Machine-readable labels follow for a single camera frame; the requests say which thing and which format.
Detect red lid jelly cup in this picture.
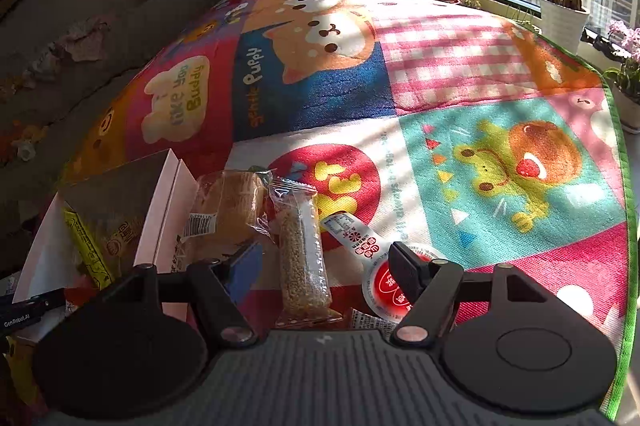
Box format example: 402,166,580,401
321,211,412,324

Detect green white snack packet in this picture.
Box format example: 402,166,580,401
346,308,397,339

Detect sliced cake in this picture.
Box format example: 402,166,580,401
174,170,270,270

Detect sesame bar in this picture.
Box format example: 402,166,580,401
269,177,342,330

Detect pink floral baby clothes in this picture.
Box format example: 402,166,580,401
55,16,111,63

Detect pink flowering potted plant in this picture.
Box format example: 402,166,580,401
604,20,639,134

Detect orange plush toy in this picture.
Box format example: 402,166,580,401
1,120,49,161

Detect colourful cartoon play mat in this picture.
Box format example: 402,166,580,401
63,0,638,416

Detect white round baby toy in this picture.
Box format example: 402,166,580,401
12,140,36,163

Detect yellow biscuit snack packet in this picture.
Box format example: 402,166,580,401
63,205,143,289

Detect pink cardboard gift box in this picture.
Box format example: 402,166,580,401
14,151,198,302

